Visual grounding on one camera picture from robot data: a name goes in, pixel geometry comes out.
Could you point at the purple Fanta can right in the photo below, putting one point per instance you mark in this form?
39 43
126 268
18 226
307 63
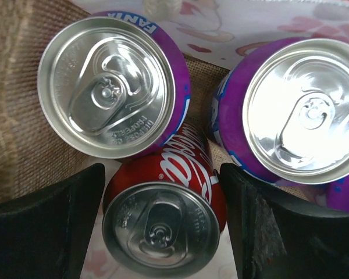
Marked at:
337 194

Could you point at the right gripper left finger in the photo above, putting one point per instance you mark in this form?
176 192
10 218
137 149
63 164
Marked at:
45 234

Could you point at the purple fanta can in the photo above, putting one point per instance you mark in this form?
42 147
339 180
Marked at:
337 194
282 113
114 85

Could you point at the purple Fanta can middle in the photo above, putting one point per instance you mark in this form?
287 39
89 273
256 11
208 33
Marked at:
114 85

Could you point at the purple Fanta can left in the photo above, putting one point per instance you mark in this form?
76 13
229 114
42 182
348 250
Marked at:
282 113

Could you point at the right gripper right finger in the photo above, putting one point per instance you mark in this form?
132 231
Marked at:
275 234

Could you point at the burlap canvas tote bag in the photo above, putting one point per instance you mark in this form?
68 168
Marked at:
32 156

